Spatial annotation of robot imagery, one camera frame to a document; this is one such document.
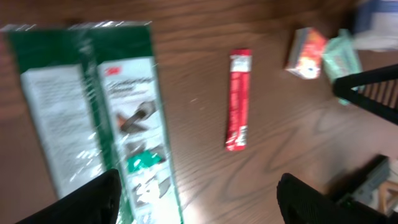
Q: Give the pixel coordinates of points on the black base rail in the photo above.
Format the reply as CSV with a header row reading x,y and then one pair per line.
x,y
374,185

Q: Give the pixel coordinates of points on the orange small box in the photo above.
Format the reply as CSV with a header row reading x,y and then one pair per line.
x,y
306,53

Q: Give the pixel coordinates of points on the white tub with blue label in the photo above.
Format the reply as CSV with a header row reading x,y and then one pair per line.
x,y
375,25

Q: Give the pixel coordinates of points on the red snack packet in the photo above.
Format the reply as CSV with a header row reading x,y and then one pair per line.
x,y
239,83

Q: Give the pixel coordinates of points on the mint green wipes packet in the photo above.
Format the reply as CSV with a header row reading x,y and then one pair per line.
x,y
340,59

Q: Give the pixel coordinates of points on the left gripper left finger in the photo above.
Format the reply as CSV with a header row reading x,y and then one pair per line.
x,y
97,202

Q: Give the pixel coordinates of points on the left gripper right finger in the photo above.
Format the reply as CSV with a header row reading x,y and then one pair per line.
x,y
300,203

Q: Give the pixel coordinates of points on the white green glove package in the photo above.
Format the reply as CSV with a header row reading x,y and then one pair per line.
x,y
94,96

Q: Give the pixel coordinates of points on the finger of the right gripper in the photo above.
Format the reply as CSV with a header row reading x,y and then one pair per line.
x,y
374,91

